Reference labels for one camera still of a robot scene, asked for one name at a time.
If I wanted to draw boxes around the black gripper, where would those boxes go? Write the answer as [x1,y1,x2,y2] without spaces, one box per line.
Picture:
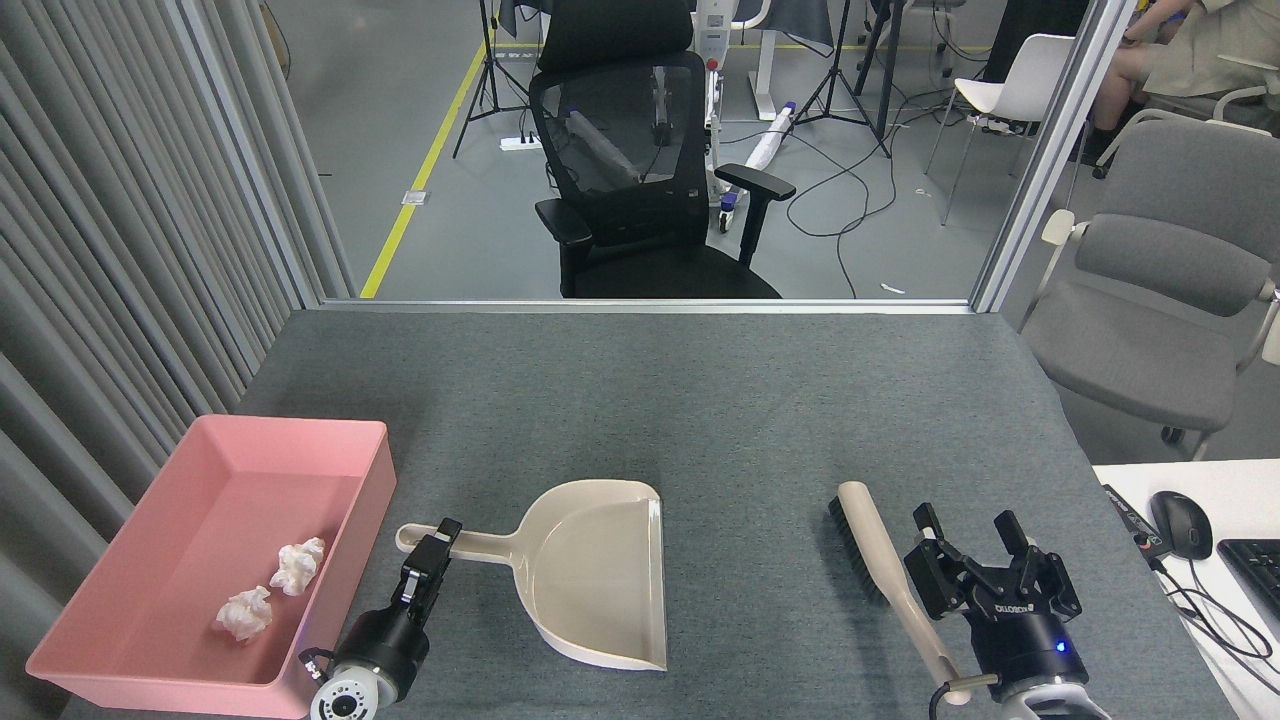
[335,519,464,701]
[905,503,1083,696]

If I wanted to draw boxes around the beige brush with black bristles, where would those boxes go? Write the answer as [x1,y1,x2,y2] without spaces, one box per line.
[828,481,971,706]

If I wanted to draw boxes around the beige plastic dustpan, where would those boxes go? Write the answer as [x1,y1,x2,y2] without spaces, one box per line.
[395,480,668,671]

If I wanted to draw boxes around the pink plastic bin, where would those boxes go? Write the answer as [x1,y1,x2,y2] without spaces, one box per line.
[26,415,397,718]

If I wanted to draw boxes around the black labelled device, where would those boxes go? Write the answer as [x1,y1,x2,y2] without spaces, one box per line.
[1102,484,1173,561]

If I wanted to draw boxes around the black computer mouse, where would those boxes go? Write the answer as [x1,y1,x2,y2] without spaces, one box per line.
[1147,490,1214,561]

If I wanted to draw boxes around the black keyboard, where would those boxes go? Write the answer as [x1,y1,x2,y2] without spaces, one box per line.
[1216,538,1280,619]

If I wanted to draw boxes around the grey upholstered chair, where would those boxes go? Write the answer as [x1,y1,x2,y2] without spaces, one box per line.
[1018,118,1280,463]

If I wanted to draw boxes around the black mesh office chair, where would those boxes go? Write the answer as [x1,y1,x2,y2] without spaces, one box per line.
[528,0,798,299]

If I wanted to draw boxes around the grey ribbed curtain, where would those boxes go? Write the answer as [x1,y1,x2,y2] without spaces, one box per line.
[0,0,356,720]

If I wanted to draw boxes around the black tripod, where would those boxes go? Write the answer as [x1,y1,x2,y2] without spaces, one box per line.
[795,0,893,159]
[452,0,541,159]

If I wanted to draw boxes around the white plastic chair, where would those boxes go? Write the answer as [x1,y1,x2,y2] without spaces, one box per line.
[923,34,1091,226]

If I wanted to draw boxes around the seated person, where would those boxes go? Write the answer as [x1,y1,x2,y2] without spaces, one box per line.
[1090,0,1280,166]

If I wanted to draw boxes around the white stand on wheels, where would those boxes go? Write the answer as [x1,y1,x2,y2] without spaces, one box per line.
[655,0,771,233]

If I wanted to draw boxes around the black desk cable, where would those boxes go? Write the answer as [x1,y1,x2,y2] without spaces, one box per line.
[1150,555,1276,663]

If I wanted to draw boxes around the black floor cables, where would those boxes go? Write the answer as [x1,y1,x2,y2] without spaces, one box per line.
[785,60,1001,299]

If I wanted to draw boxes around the beige frame chair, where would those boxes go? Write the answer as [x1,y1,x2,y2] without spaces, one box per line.
[1090,55,1280,181]

